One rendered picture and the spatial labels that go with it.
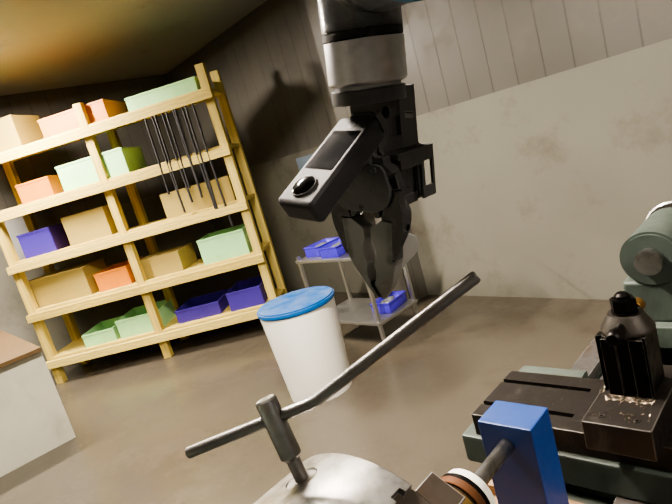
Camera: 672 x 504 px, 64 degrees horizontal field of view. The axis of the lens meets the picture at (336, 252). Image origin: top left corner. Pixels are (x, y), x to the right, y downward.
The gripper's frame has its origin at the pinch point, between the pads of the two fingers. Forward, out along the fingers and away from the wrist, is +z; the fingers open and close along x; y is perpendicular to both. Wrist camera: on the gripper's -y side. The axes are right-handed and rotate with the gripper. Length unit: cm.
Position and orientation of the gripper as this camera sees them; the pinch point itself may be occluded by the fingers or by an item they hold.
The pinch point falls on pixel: (376, 288)
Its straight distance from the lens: 56.1
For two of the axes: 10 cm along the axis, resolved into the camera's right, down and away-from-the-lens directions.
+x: -7.4, -1.2, 6.6
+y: 6.6, -3.2, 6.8
